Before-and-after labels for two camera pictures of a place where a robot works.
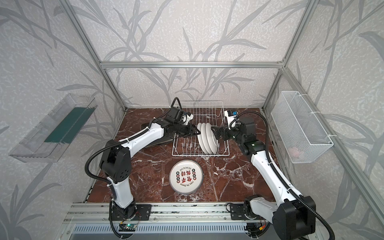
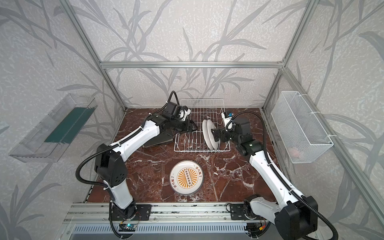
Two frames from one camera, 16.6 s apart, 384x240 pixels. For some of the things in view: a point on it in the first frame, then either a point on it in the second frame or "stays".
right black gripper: [223, 132] stays
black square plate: [164, 139] stays
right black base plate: [237, 212] stays
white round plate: [199, 138] -> [186, 177]
